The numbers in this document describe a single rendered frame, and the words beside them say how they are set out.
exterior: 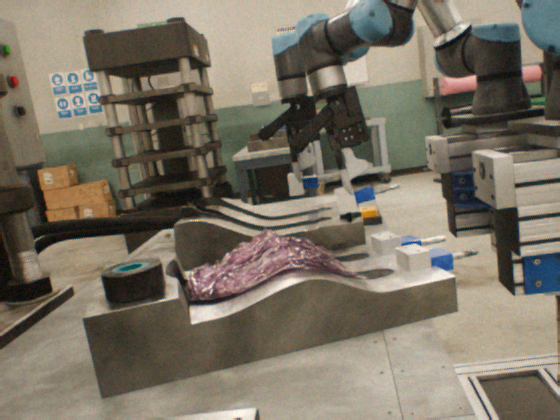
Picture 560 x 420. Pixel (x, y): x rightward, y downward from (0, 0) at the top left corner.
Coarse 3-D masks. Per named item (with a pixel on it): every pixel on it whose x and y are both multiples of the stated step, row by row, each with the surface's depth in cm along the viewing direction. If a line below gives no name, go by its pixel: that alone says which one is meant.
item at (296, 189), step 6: (288, 174) 139; (288, 180) 137; (294, 180) 137; (306, 180) 137; (312, 180) 137; (318, 180) 138; (324, 180) 138; (330, 180) 138; (336, 180) 138; (294, 186) 137; (300, 186) 137; (306, 186) 137; (312, 186) 137; (294, 192) 137; (300, 192) 137
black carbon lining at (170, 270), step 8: (336, 256) 94; (344, 256) 94; (352, 256) 95; (360, 256) 94; (168, 264) 83; (176, 264) 85; (168, 272) 77; (176, 272) 85; (360, 272) 84; (368, 272) 84; (376, 272) 84; (384, 272) 84; (392, 272) 83; (184, 280) 86; (184, 288) 85; (192, 296) 80
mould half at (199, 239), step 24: (192, 216) 111; (240, 216) 117; (312, 216) 117; (336, 216) 112; (168, 240) 127; (192, 240) 106; (216, 240) 106; (240, 240) 106; (312, 240) 105; (336, 240) 105; (360, 240) 105; (192, 264) 108
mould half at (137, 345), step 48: (96, 288) 76; (288, 288) 71; (336, 288) 72; (384, 288) 76; (432, 288) 76; (96, 336) 66; (144, 336) 67; (192, 336) 68; (240, 336) 70; (288, 336) 72; (336, 336) 74; (144, 384) 68
